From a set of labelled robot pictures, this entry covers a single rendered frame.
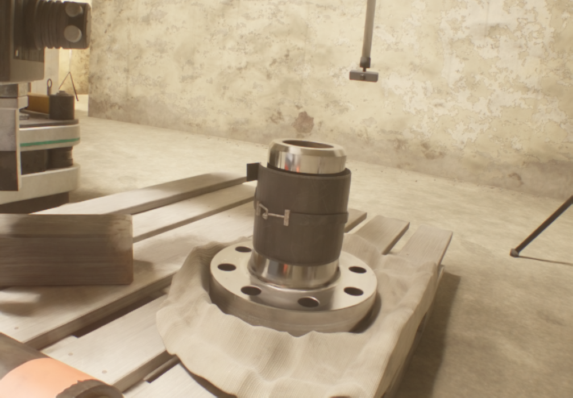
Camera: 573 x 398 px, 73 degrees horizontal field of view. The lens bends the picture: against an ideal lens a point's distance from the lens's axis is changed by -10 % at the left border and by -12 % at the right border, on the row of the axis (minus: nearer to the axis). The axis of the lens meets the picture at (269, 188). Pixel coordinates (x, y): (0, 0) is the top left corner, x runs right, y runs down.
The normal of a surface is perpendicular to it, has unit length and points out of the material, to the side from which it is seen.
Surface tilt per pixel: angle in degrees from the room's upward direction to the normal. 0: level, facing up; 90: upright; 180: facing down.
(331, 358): 37
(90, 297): 0
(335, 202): 90
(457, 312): 0
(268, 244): 90
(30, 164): 90
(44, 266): 90
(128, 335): 0
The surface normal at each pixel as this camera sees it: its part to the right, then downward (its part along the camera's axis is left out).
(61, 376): 0.18, -0.98
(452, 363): 0.09, -0.97
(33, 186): 0.83, 0.21
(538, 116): -0.50, 0.17
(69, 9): 0.30, 0.25
